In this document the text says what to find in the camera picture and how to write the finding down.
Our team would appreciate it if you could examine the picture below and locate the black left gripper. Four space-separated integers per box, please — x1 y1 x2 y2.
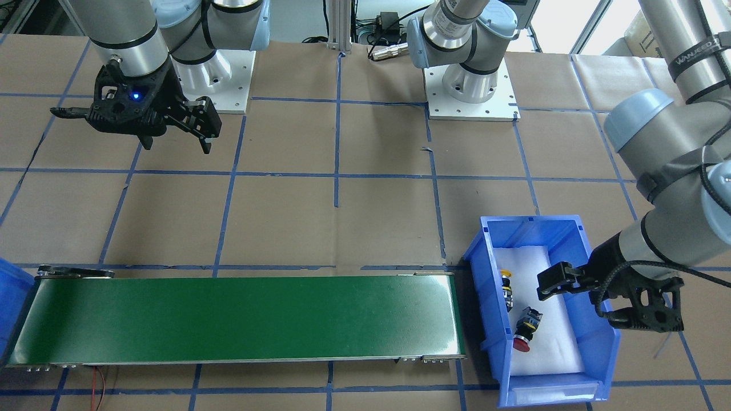
537 261 600 301

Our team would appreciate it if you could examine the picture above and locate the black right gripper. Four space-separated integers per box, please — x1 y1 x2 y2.
171 96 222 155

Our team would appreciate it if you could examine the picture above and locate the red push button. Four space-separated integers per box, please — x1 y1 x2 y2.
513 306 543 353

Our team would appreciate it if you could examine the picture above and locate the yellow push button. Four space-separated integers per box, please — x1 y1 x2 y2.
500 269 513 313

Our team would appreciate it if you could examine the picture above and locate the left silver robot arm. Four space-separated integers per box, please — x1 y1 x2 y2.
537 1 730 332

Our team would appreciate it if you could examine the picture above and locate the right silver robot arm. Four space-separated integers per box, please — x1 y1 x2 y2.
50 1 271 154

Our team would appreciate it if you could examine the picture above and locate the blue source bin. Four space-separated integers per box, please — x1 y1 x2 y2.
464 214 621 408

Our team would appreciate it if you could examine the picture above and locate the white foam bin liner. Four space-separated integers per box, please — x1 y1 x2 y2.
492 244 586 377

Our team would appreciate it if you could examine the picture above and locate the black power adapter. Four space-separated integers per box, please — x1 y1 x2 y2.
375 11 400 43

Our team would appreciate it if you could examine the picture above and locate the green conveyor belt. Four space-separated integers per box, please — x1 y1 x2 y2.
2 265 467 368

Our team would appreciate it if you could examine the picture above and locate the blue destination bin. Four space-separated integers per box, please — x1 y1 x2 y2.
1 258 34 366

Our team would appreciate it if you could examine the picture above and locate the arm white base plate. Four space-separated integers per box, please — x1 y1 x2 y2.
173 50 258 114
423 61 521 122

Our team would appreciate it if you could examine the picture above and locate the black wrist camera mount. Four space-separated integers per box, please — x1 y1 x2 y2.
589 260 685 333

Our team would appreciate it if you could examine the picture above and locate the aluminium frame post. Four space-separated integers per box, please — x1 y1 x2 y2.
324 1 355 55

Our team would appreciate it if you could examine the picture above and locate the red black wire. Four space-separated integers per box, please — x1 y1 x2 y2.
91 365 106 411

